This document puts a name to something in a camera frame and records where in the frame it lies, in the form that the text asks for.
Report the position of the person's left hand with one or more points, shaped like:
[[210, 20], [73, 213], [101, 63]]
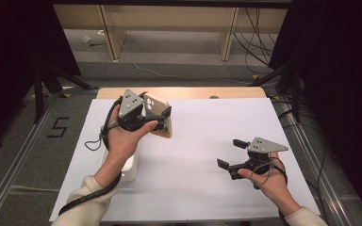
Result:
[[122, 144]]

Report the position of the beige wooden shelf unit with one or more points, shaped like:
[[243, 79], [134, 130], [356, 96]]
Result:
[[169, 19]]

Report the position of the black metal stand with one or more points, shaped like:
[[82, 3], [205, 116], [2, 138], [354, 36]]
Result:
[[38, 94], [296, 94]]

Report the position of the white table cover sheet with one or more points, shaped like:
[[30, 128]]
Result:
[[185, 188]]

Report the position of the dark table grommet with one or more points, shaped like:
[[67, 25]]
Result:
[[214, 97]]

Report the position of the person's right hand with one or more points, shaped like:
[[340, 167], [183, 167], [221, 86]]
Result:
[[273, 186]]

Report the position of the yellow tape piece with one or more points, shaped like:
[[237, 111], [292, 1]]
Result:
[[66, 95], [255, 76]]

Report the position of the small white floor object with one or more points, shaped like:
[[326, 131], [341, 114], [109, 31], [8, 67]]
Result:
[[86, 39]]

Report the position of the dark curtain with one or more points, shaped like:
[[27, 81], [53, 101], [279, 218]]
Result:
[[19, 47], [342, 62]]

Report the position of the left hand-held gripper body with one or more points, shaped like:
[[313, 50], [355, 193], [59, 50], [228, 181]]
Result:
[[131, 105]]

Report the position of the white plastic storage box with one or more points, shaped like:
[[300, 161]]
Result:
[[131, 171]]

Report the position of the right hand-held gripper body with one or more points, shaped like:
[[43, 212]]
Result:
[[264, 147]]

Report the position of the aluminium floor rail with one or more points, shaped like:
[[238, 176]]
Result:
[[15, 166], [314, 166]]

